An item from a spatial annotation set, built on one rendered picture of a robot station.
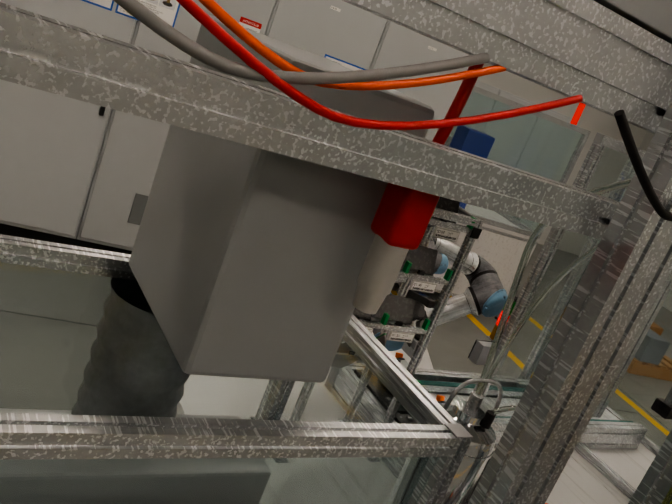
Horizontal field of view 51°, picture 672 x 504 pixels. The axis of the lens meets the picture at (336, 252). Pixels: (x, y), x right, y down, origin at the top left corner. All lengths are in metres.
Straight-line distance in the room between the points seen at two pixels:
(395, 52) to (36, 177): 2.58
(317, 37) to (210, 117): 4.46
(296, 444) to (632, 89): 0.54
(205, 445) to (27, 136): 4.22
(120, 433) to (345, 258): 0.32
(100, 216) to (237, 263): 4.30
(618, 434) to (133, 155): 3.40
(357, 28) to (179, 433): 4.51
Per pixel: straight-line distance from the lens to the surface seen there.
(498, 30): 0.71
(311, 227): 0.81
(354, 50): 5.14
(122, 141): 4.92
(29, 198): 5.03
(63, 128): 4.89
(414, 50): 5.33
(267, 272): 0.82
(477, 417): 1.36
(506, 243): 6.89
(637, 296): 0.94
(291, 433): 0.84
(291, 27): 4.98
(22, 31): 0.55
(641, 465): 3.21
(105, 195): 5.03
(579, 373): 0.95
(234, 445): 0.81
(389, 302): 2.02
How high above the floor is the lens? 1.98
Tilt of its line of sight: 16 degrees down
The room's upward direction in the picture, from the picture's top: 21 degrees clockwise
